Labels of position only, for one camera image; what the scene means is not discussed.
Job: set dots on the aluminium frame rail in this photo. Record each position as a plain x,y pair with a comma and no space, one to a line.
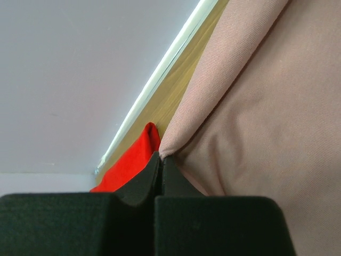
187,32

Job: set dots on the dusty pink graphic t-shirt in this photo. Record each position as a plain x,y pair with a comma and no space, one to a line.
261,115

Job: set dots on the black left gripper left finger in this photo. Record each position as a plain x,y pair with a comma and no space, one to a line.
119,223

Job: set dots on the red t-shirt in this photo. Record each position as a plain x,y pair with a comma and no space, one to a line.
132,162

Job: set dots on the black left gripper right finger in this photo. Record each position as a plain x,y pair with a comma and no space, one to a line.
189,223

